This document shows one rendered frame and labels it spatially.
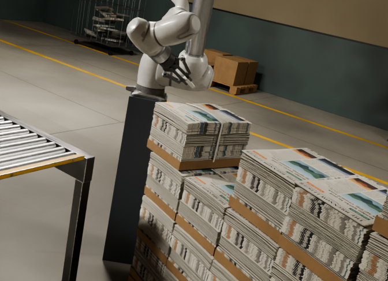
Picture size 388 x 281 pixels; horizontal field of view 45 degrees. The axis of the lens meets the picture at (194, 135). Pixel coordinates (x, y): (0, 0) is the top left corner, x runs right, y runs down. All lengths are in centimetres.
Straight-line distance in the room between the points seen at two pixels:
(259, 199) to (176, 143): 54
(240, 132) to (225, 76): 614
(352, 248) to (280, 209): 30
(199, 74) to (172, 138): 48
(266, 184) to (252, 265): 30
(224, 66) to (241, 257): 669
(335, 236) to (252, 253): 39
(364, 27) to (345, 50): 48
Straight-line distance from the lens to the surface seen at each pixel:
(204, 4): 235
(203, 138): 209
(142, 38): 189
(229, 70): 828
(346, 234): 148
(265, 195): 171
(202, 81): 247
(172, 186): 212
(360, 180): 180
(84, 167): 216
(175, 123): 208
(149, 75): 250
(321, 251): 154
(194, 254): 205
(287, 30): 899
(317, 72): 878
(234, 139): 220
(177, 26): 181
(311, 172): 174
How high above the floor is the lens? 160
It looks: 17 degrees down
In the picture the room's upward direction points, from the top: 12 degrees clockwise
